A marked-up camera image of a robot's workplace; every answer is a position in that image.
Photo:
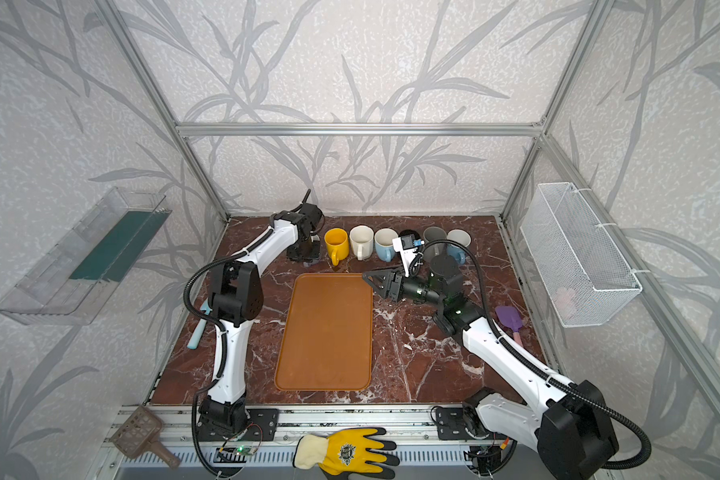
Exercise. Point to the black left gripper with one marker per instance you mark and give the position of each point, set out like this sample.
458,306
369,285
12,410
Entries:
304,251

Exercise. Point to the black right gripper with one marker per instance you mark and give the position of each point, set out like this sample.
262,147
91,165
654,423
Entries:
396,286

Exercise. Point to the yellow mug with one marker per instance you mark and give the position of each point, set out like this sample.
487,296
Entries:
337,245

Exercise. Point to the light blue mug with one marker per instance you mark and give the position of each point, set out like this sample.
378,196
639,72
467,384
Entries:
384,247

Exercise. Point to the white mug with lettering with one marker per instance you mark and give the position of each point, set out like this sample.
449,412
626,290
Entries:
362,242

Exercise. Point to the black mug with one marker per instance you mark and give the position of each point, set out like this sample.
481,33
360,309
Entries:
412,232

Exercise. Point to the grey mug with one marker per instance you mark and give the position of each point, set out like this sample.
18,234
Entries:
431,234

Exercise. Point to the teal dotted mug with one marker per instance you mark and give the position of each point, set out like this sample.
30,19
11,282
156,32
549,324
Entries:
460,240

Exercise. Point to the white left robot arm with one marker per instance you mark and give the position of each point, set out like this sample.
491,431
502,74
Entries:
228,294

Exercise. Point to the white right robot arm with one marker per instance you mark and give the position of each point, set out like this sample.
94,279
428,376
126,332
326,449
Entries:
568,424

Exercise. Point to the orange plastic tray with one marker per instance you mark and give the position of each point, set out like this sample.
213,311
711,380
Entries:
327,342

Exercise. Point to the purple spatula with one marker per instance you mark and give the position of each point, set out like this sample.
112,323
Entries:
510,318

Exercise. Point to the light blue spatula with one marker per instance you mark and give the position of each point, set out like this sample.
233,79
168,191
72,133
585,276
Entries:
197,334

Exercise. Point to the yellow black work glove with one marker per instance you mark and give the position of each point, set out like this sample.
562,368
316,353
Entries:
359,451

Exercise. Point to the pink object in basket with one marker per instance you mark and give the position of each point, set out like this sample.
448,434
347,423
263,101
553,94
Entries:
565,302

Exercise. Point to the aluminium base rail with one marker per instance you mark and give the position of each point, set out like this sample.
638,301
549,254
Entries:
426,436

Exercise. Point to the white wire wall basket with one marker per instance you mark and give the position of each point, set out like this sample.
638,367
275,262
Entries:
572,248

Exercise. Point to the clear plastic wall bin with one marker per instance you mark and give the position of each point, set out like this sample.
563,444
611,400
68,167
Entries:
71,284

